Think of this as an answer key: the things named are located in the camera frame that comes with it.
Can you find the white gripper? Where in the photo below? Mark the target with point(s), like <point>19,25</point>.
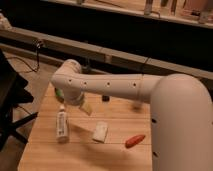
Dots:
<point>75,98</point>

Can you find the white lotion bottle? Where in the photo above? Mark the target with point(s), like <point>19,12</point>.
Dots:
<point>62,131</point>

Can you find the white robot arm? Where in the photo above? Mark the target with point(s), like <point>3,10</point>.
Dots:
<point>181,111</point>

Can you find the black rectangular block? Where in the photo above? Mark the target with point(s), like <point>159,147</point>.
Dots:
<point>105,98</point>

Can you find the green bowl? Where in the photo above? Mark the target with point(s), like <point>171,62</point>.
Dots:
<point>59,95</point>

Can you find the orange carrot toy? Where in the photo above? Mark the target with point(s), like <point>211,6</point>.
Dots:
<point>134,141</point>

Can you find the black chair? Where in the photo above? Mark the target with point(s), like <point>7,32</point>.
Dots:
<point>12,93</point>

